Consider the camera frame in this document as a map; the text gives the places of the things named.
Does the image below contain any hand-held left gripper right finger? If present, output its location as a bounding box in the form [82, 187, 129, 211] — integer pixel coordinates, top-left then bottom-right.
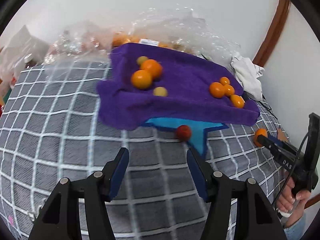
[186, 148, 288, 240]

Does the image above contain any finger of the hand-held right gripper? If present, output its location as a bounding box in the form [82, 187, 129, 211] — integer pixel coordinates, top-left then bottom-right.
[267, 135, 292, 148]
[256, 134, 298, 161]

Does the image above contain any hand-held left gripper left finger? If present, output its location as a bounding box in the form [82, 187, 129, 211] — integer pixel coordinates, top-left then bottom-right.
[29, 147, 130, 240]

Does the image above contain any small red fruit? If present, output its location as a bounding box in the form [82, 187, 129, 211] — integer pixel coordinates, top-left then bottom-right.
[176, 125, 192, 140]

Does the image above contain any person's right forearm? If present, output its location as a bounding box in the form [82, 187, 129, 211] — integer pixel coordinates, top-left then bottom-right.
[284, 210, 307, 238]

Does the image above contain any person's right hand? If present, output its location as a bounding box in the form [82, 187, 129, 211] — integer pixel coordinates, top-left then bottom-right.
[277, 177, 311, 218]

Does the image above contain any grey checked bedsheet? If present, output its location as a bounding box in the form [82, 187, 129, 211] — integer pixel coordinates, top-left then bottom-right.
[0, 60, 300, 240]

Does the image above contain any white crumpled cloth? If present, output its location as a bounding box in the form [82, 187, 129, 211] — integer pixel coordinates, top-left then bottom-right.
[230, 51, 265, 102]

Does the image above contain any purple towel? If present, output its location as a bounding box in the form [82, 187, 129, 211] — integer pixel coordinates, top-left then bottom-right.
[96, 42, 260, 130]

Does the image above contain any pile of bagged oranges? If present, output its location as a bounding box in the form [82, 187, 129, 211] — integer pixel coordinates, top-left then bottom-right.
[112, 31, 185, 52]

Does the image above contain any large clear plastic bag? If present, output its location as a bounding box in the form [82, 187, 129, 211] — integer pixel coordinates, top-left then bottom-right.
[107, 4, 242, 65]

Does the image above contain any crumpled clear plastic bag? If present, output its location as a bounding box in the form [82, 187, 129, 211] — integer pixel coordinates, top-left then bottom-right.
[45, 21, 113, 65]

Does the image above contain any white plastic bag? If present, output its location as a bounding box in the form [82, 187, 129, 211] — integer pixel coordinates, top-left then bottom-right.
[0, 25, 50, 85]

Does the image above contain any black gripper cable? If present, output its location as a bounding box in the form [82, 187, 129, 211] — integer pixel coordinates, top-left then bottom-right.
[272, 132, 312, 207]

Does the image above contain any thin black cable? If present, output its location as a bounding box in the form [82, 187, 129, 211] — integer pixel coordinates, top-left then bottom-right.
[244, 92, 278, 119]

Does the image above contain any brown wooden door frame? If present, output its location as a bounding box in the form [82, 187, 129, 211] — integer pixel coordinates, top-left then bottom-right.
[252, 0, 292, 67]

